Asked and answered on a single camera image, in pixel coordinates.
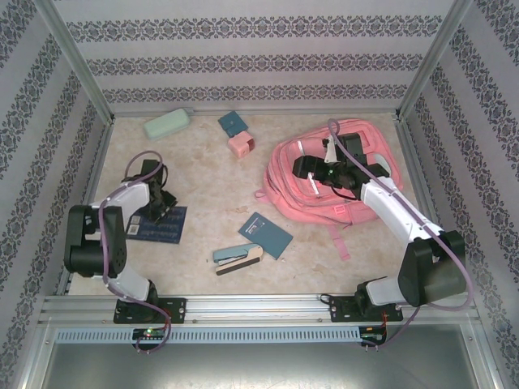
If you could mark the dark blue book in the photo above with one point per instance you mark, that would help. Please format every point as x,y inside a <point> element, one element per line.
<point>170,231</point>

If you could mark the pink backpack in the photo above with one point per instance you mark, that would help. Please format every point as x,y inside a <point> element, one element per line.
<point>292,198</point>

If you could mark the small pink cube box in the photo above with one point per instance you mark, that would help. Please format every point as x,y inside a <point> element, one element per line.
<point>240,144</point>

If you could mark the mint green pencil case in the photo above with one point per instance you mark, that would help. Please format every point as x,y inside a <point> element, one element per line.
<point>166,123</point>

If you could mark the teal notebook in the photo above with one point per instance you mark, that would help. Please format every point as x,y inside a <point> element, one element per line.
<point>267,237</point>

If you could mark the small teal wallet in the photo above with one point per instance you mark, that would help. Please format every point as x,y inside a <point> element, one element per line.
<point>233,122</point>

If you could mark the light blue stapler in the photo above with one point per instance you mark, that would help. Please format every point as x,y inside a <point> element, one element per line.
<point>235,257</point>

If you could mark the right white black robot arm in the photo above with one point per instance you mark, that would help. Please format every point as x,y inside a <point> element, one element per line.
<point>430,267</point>

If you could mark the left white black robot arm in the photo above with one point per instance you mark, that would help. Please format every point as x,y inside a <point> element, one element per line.
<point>97,243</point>

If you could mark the aluminium frame back rail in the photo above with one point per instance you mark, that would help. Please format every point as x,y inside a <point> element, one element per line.
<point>284,111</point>

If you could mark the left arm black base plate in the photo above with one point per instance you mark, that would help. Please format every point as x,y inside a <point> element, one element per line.
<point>174,310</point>

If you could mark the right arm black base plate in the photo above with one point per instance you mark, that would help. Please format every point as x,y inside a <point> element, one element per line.
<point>340,310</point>

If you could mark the aluminium mounting rail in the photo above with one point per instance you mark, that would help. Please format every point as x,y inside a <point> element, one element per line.
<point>259,310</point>

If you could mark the aluminium frame post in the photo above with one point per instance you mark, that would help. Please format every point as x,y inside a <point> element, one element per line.
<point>78,61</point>
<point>430,61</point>

